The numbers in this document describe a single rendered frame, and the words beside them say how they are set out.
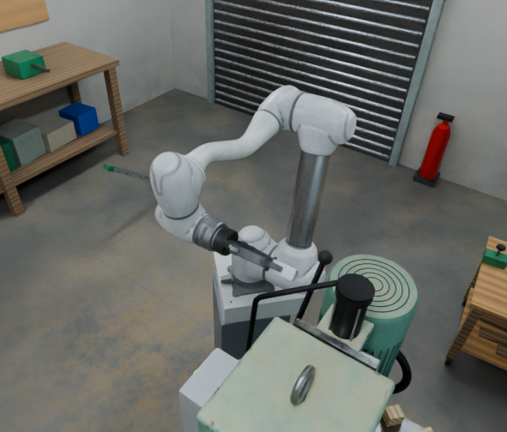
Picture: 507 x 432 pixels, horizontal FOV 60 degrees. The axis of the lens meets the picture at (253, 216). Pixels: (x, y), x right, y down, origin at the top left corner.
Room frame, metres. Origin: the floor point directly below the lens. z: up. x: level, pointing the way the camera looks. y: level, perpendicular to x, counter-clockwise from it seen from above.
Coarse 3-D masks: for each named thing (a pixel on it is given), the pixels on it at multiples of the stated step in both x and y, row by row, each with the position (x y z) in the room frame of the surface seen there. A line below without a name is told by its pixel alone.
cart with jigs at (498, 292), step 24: (480, 264) 1.68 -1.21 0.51; (504, 264) 1.63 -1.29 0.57; (480, 288) 1.49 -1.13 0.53; (504, 288) 1.50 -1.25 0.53; (480, 312) 1.38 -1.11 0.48; (504, 312) 1.35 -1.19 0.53; (456, 336) 1.41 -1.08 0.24; (480, 336) 1.46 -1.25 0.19; (504, 336) 1.46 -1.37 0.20; (504, 360) 1.33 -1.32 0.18
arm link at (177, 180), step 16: (256, 112) 1.37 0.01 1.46; (256, 128) 1.29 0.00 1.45; (272, 128) 1.31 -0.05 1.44; (208, 144) 1.07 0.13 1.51; (224, 144) 1.11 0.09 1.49; (240, 144) 1.18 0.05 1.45; (256, 144) 1.24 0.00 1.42; (160, 160) 0.91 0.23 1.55; (176, 160) 0.91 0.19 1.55; (192, 160) 0.97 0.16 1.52; (208, 160) 1.02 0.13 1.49; (160, 176) 0.88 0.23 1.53; (176, 176) 0.88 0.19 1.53; (192, 176) 0.92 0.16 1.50; (160, 192) 0.88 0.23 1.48; (176, 192) 0.87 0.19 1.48; (192, 192) 0.91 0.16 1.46; (176, 208) 0.88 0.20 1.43; (192, 208) 0.91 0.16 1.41
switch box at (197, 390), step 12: (216, 348) 0.44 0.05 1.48; (216, 360) 0.42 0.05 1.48; (228, 360) 0.42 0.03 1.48; (204, 372) 0.39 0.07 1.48; (216, 372) 0.40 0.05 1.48; (228, 372) 0.40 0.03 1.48; (192, 384) 0.37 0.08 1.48; (204, 384) 0.37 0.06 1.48; (216, 384) 0.37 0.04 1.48; (180, 396) 0.36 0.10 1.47; (192, 396) 0.35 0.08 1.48; (204, 396) 0.35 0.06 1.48; (192, 408) 0.34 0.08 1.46; (192, 420) 0.35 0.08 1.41
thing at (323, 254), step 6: (324, 252) 0.74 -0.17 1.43; (330, 252) 0.75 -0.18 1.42; (318, 258) 0.74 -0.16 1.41; (324, 258) 0.73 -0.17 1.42; (330, 258) 0.73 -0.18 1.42; (324, 264) 0.73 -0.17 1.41; (318, 270) 0.72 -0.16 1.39; (318, 276) 0.71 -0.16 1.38; (312, 282) 0.71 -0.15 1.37; (306, 294) 0.69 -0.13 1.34; (306, 300) 0.68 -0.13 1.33; (300, 306) 0.68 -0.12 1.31; (306, 306) 0.67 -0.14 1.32; (300, 312) 0.66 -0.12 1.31; (300, 318) 0.65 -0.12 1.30
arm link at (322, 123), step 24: (312, 96) 1.38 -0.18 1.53; (312, 120) 1.30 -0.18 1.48; (336, 120) 1.28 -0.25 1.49; (312, 144) 1.28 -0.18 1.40; (336, 144) 1.30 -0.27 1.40; (312, 168) 1.28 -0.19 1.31; (312, 192) 1.26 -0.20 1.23; (312, 216) 1.24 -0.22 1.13; (288, 240) 1.24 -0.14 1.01; (288, 264) 1.18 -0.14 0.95; (312, 264) 1.19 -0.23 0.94; (288, 288) 1.15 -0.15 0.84
